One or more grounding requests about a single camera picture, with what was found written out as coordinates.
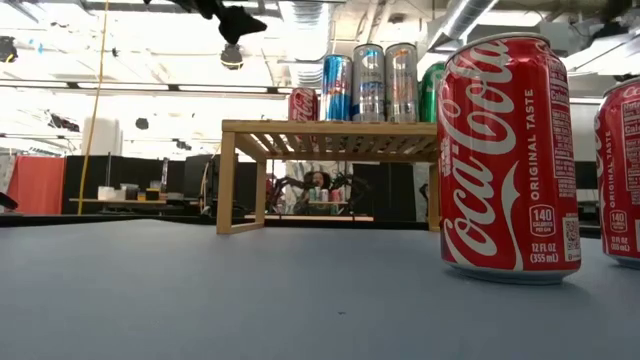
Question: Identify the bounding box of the wooden slatted shelf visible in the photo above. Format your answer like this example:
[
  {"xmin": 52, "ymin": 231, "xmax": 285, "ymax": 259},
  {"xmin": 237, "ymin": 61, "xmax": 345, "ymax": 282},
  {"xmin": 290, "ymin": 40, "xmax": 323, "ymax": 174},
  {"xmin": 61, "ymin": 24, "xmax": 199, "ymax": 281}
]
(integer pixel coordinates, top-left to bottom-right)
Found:
[{"xmin": 215, "ymin": 118, "xmax": 441, "ymax": 235}]

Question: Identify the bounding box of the black monitor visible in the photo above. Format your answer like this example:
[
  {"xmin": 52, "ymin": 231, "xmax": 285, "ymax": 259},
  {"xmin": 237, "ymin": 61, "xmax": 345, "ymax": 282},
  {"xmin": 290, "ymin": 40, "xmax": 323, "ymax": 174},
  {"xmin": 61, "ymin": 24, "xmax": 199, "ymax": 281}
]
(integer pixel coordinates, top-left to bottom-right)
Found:
[{"xmin": 574, "ymin": 160, "xmax": 600, "ymax": 190}]

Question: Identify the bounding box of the white box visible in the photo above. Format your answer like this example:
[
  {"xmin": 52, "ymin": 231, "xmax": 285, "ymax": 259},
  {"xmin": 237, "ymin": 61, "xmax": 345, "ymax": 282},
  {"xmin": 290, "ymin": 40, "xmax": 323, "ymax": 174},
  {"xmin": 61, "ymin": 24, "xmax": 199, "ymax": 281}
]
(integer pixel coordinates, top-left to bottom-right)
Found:
[{"xmin": 97, "ymin": 184, "xmax": 126, "ymax": 201}]

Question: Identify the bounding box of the yellow hanging cord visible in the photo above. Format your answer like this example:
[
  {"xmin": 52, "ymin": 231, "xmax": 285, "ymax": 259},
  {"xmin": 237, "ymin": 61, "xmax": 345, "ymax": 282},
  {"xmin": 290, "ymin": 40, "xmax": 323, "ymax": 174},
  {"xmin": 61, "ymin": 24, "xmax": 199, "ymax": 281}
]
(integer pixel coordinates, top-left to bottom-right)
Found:
[{"xmin": 76, "ymin": 0, "xmax": 111, "ymax": 216}]

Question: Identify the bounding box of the dark wall-mounted device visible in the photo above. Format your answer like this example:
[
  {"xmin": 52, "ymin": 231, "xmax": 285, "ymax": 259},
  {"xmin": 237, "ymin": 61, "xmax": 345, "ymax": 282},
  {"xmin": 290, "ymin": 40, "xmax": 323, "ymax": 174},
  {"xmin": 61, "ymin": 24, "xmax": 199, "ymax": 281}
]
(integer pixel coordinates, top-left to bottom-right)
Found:
[{"xmin": 48, "ymin": 113, "xmax": 81, "ymax": 133}]

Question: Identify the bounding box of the red Star Wars cola can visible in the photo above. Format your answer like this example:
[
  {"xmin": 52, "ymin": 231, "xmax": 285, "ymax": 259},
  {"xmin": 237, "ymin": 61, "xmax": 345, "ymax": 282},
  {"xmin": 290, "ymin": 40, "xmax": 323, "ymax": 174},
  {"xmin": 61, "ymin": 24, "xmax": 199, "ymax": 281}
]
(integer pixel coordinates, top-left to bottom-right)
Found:
[{"xmin": 288, "ymin": 86, "xmax": 320, "ymax": 123}]

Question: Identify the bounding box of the distant wooden table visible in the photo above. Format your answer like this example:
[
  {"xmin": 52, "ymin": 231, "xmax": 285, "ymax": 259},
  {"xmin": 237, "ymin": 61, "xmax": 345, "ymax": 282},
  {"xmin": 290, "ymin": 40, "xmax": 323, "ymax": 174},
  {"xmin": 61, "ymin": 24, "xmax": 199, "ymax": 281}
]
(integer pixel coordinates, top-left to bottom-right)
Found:
[{"xmin": 243, "ymin": 214, "xmax": 375, "ymax": 223}]

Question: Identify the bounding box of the wooden desk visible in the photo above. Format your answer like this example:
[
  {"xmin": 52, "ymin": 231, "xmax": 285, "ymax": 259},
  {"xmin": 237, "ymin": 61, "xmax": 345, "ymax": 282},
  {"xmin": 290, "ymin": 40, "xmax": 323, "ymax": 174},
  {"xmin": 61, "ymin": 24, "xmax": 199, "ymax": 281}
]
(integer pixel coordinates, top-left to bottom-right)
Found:
[{"xmin": 68, "ymin": 197, "xmax": 201, "ymax": 216}]

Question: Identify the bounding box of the green Sprite can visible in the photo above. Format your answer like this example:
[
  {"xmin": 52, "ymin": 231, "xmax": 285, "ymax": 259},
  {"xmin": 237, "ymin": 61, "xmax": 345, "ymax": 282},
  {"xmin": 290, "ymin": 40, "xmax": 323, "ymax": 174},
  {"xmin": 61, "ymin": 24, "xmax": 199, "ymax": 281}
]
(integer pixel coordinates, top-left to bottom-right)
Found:
[{"xmin": 418, "ymin": 60, "xmax": 447, "ymax": 124}]

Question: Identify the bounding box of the red partition panel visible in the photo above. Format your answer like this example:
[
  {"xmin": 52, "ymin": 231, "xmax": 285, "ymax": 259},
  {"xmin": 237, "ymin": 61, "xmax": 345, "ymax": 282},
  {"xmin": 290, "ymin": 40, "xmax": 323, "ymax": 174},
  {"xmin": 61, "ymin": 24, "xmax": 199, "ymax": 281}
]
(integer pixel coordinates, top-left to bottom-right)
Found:
[{"xmin": 7, "ymin": 155, "xmax": 67, "ymax": 216}]

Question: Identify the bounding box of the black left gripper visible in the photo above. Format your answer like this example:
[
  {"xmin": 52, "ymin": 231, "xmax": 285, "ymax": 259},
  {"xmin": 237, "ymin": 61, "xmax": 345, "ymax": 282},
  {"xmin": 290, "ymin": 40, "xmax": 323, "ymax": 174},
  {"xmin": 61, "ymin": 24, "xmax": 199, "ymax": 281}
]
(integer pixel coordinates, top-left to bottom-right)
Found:
[{"xmin": 143, "ymin": 0, "xmax": 269, "ymax": 45}]

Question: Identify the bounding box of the distant small wooden shelf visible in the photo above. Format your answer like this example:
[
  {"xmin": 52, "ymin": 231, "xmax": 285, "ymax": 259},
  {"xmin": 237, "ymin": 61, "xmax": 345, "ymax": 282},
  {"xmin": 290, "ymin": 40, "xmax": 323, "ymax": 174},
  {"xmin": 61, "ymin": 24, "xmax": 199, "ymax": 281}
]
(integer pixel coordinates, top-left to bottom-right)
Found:
[{"xmin": 307, "ymin": 199, "xmax": 350, "ymax": 216}]

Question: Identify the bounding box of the slim can white blue lid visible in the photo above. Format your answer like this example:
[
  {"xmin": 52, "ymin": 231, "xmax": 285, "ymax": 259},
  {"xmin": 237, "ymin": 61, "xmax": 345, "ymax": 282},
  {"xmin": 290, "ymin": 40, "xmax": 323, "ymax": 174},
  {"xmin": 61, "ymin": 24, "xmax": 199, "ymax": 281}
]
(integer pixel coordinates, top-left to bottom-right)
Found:
[{"xmin": 320, "ymin": 53, "xmax": 354, "ymax": 122}]

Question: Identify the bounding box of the person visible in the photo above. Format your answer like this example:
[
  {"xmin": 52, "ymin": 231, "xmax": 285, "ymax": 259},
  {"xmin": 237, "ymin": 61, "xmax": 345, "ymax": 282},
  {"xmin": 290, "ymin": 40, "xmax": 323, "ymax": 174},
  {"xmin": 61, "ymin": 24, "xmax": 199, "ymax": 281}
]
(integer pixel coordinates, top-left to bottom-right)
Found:
[{"xmin": 302, "ymin": 170, "xmax": 334, "ymax": 216}]

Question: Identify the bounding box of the white Celsius can blue band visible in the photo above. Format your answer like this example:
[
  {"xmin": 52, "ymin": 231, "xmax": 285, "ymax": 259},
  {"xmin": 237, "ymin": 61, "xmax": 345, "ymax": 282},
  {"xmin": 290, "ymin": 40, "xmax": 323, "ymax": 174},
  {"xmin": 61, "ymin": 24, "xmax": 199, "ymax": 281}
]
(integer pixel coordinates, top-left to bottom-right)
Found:
[{"xmin": 352, "ymin": 43, "xmax": 387, "ymax": 123}]

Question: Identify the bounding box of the white Celsius can yellow band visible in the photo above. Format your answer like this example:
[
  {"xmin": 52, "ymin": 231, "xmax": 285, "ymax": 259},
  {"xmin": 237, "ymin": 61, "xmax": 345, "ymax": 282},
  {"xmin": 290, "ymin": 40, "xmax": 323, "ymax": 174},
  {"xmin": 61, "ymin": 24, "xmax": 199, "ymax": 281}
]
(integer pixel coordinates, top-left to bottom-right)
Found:
[{"xmin": 384, "ymin": 42, "xmax": 420, "ymax": 124}]

